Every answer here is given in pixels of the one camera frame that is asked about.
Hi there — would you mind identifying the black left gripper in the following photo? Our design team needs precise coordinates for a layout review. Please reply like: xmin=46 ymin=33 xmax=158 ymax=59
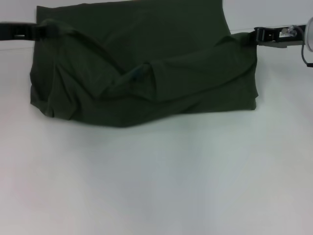
xmin=0 ymin=21 xmax=60 ymax=42

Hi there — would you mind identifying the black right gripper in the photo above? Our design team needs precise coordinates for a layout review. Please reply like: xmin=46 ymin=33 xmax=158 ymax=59
xmin=246 ymin=24 xmax=308 ymax=49

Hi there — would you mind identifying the dark green FREE! t-shirt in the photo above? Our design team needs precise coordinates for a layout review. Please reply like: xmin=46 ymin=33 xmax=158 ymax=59
xmin=29 ymin=0 xmax=259 ymax=129

